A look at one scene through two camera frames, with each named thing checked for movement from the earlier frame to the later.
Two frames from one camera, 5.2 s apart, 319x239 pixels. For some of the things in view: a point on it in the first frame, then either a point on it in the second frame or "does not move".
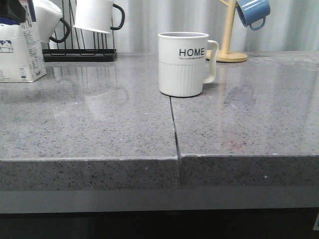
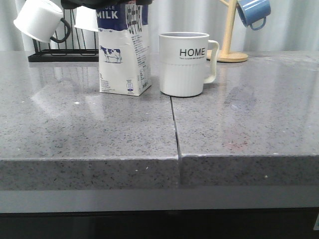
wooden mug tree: [226, 55] does not move
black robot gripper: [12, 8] to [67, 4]
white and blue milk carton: [21, 56] to [124, 49]
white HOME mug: [182, 57] does not move
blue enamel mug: [251, 10] does not move
